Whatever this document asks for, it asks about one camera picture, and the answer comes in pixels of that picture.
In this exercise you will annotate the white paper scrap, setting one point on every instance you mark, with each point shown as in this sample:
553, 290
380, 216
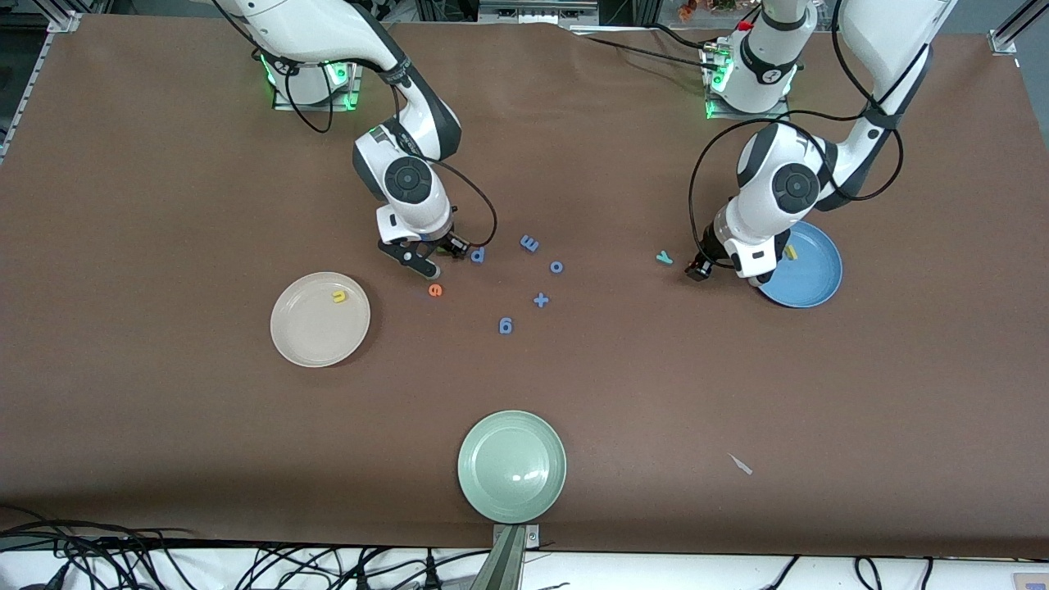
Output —
742, 465

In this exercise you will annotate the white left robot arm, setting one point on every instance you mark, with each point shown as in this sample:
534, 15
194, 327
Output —
795, 188

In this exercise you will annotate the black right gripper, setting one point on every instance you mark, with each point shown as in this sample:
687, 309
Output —
442, 241

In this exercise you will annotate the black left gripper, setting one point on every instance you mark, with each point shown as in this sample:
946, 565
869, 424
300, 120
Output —
701, 269

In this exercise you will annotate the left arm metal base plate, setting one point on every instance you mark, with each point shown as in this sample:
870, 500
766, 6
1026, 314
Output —
746, 116

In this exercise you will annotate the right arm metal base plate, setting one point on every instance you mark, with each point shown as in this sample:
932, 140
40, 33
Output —
354, 86

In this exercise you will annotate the aluminium frame rail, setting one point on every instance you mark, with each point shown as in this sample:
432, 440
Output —
65, 22
1004, 39

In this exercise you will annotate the brown table cover sheet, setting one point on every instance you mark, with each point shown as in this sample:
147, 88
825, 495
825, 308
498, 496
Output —
574, 393

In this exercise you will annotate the orange plant decoration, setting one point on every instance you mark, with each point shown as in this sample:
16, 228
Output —
688, 10

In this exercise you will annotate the grey metal box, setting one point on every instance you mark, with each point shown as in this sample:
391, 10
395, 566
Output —
537, 12

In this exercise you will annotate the beige brown plate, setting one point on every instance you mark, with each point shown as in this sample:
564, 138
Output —
320, 328

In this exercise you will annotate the blue plate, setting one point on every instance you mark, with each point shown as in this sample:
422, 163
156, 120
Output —
815, 274

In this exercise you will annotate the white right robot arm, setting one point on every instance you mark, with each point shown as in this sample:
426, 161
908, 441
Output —
406, 180

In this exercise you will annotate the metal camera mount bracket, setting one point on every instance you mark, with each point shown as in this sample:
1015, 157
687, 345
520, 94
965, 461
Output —
506, 565

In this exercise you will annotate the blue letter m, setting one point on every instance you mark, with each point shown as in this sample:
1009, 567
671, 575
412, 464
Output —
530, 243

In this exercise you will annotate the green plate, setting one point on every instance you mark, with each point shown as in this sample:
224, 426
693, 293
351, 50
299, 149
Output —
512, 467

